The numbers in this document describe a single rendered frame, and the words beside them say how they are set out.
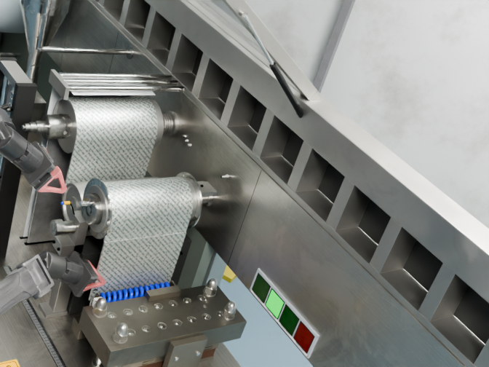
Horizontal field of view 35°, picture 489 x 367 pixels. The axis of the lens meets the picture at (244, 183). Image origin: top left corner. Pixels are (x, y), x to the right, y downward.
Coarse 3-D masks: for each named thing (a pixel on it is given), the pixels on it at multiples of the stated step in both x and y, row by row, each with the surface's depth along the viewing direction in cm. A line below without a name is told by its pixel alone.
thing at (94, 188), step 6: (186, 180) 203; (90, 186) 191; (96, 186) 188; (192, 186) 202; (90, 192) 191; (96, 192) 189; (102, 192) 186; (192, 192) 201; (102, 198) 186; (102, 204) 187; (192, 210) 201; (192, 216) 202; (102, 222) 187; (96, 228) 190; (102, 228) 187
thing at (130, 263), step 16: (128, 240) 193; (144, 240) 196; (160, 240) 199; (176, 240) 202; (112, 256) 193; (128, 256) 196; (144, 256) 199; (160, 256) 203; (176, 256) 206; (112, 272) 196; (128, 272) 199; (144, 272) 203; (160, 272) 206; (96, 288) 196; (112, 288) 200
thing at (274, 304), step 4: (272, 292) 190; (272, 296) 190; (276, 296) 189; (268, 300) 192; (272, 300) 190; (276, 300) 189; (280, 300) 188; (268, 304) 192; (272, 304) 190; (276, 304) 189; (280, 304) 188; (272, 308) 190; (276, 308) 189; (280, 308) 188; (272, 312) 191; (276, 312) 189; (276, 316) 190
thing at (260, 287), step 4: (260, 276) 193; (256, 280) 195; (260, 280) 194; (264, 280) 192; (256, 284) 195; (260, 284) 194; (264, 284) 192; (256, 288) 195; (260, 288) 194; (264, 288) 192; (268, 288) 191; (256, 292) 195; (260, 292) 194; (264, 292) 193; (260, 296) 194; (264, 296) 193
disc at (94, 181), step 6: (90, 180) 191; (96, 180) 189; (102, 186) 187; (84, 192) 194; (108, 192) 185; (108, 198) 184; (108, 204) 185; (108, 210) 185; (108, 216) 185; (108, 222) 185; (90, 228) 193; (108, 228) 186; (96, 234) 191; (102, 234) 188
